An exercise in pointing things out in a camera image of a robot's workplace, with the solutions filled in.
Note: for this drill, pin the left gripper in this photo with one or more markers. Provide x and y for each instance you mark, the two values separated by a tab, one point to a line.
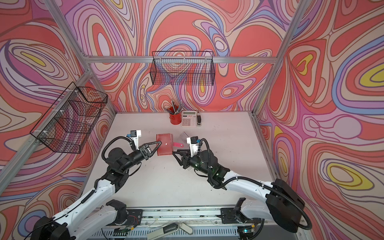
143	153

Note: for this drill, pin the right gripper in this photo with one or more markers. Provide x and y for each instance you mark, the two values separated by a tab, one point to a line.
186	164

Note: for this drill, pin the red leather card holder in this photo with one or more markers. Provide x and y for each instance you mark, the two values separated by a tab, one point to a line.
168	144

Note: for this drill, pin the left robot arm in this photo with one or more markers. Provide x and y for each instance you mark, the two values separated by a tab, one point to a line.
95	208

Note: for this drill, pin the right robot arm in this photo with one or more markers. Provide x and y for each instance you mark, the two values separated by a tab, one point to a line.
263	200

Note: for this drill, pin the red pen cup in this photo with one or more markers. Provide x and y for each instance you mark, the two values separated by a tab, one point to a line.
175	119

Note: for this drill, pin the white pink calculator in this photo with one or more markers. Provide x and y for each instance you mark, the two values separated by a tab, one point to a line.
189	119

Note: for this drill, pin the black stapler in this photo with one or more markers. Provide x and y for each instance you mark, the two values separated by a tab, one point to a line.
199	119

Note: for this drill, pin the grey handheld device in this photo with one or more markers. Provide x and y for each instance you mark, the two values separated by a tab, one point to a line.
168	230

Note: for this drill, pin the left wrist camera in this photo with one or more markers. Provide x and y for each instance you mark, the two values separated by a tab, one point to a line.
134	136

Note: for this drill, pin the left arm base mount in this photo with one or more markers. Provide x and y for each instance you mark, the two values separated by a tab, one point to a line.
133	218

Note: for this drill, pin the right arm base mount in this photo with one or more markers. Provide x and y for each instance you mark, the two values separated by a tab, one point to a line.
233	216

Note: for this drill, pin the back wire basket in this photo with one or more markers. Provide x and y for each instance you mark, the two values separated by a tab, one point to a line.
183	68

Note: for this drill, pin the wire basket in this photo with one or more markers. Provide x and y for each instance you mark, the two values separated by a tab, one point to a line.
67	124
183	68

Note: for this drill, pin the left wire basket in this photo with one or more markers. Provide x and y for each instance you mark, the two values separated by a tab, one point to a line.
67	124

